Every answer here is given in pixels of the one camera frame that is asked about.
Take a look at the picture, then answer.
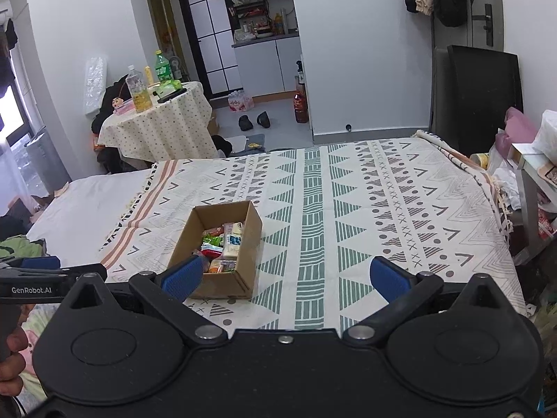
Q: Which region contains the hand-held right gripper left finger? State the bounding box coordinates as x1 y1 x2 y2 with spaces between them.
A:
63 255 229 347

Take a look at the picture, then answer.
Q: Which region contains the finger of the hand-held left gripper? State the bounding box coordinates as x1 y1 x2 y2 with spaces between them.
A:
56 263 108 286
0 256 62 271

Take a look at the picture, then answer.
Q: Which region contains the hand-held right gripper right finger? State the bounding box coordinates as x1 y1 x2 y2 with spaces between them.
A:
344 256 505 347

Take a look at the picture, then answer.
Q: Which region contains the white and blue snack packet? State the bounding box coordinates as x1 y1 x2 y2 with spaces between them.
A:
223 222 243 263

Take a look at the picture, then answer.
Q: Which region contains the brown cardboard box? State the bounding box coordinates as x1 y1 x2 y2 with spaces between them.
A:
167 200 263 300

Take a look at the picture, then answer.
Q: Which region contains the person's left hand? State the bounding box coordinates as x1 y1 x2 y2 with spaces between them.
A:
0 326 29 397

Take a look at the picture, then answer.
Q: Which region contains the green cloth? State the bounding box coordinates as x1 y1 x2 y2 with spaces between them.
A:
0 235 46 260

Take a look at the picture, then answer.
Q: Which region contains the white bed sheet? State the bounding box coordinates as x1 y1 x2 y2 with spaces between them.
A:
26 168 153 266

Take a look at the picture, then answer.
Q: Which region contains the sheer curtain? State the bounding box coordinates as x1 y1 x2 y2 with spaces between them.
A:
9 128 72 201

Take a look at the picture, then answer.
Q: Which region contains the black cloth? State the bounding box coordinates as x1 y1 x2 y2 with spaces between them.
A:
211 135 233 158

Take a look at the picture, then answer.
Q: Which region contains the grey floor mat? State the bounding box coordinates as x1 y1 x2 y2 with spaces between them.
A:
241 134 267 154

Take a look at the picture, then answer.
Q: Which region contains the pile of white bags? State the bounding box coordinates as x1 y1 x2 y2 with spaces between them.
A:
487 144 523 210

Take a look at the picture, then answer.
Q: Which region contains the round table with dotted cloth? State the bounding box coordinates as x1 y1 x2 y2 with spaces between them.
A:
96 80 218 164

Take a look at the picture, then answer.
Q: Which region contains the window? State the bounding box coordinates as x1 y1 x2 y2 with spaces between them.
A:
0 83 31 140

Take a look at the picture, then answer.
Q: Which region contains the grey metal rack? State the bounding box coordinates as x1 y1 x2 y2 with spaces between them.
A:
511 141 557 266

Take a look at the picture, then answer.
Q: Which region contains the pile of colourful packets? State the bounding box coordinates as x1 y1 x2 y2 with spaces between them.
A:
537 202 557 242

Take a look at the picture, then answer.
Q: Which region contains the pink toy box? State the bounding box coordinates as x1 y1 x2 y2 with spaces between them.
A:
111 96 135 116

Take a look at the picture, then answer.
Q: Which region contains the flat black device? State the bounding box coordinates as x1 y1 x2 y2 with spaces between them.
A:
157 88 188 104

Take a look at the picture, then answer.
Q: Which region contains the pink water bottle pack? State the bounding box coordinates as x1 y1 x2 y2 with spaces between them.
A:
227 91 255 113

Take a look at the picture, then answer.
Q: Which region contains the clear plastic bag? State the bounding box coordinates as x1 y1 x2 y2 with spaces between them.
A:
83 56 109 116

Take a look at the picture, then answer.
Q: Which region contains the clear bottle with yellow drink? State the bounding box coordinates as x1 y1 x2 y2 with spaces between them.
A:
126 65 154 113

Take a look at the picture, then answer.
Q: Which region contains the dark clothing pile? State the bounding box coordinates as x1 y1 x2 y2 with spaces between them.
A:
91 76 151 175

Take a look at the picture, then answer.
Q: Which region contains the green tissue pack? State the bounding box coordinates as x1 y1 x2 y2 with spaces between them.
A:
154 79 183 99

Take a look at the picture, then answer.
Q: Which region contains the red oil bottle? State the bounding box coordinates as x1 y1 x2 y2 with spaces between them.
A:
293 91 309 123

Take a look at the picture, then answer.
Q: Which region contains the pink cloth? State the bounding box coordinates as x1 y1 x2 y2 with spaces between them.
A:
494 107 540 157

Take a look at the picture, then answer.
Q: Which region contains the green soda bottle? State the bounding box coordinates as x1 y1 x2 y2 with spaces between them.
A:
154 50 173 84

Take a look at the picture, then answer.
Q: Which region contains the white plastic bag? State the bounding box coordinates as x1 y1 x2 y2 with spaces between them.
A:
533 110 557 155

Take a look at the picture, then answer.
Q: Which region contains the white kitchen cabinet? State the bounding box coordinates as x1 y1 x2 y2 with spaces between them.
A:
233 35 303 99

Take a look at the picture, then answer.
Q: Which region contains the black framed glass door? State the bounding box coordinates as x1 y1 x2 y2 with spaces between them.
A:
175 0 242 101

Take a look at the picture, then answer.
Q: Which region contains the dark hanging cloth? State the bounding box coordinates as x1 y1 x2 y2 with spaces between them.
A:
0 17 19 90

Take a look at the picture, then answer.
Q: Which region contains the row of kitchen bottles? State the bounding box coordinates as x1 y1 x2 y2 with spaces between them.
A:
230 0 301 46

